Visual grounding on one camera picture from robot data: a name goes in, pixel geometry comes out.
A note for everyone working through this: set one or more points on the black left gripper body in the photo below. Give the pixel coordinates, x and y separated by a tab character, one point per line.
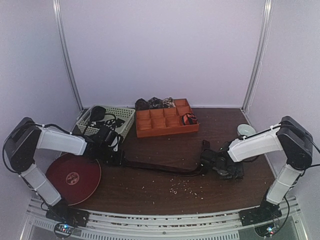
109	159

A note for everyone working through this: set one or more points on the red navy striped tie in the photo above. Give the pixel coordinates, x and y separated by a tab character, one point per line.
174	156

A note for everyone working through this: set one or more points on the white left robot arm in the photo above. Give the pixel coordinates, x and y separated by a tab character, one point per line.
31	148

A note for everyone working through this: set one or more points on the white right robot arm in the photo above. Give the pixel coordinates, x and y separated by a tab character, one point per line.
287	139

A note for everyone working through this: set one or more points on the black white floral tie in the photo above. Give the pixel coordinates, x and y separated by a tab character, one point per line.
111	123

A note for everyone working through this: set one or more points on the round red tray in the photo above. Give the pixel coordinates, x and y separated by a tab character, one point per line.
75	177

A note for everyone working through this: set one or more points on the black rolled tie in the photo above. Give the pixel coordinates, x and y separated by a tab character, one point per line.
97	113

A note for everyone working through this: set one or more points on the white ceramic bowl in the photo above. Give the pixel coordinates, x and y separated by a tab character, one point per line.
245	130

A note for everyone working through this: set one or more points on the pale green plastic basket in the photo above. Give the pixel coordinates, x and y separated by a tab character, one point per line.
126	114

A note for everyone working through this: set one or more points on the orange navy rolled tie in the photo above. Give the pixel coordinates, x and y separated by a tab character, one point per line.
189	119

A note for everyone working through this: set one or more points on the brown patterned rolled tie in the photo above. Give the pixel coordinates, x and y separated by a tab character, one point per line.
141	105

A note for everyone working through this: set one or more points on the orange wooden divider tray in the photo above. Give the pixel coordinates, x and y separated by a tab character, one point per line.
164	121

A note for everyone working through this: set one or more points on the beige patterned rolled tie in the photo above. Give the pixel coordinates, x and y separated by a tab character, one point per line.
168	103

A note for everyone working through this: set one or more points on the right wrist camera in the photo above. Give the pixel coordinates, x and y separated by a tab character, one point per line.
209	157

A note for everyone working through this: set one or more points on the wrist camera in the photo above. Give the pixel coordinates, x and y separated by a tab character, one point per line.
209	157
108	137

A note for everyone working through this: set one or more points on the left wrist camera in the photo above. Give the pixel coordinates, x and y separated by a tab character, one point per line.
108	137

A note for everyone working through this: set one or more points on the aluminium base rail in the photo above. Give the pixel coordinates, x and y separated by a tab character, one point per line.
225	225

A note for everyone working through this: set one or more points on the aluminium corner post left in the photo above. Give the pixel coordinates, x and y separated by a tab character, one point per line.
66	57

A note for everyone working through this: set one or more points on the aluminium corner post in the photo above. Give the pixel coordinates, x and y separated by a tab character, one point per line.
261	48
66	57

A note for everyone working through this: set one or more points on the aluminium corner post right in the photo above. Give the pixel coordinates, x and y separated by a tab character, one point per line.
261	48

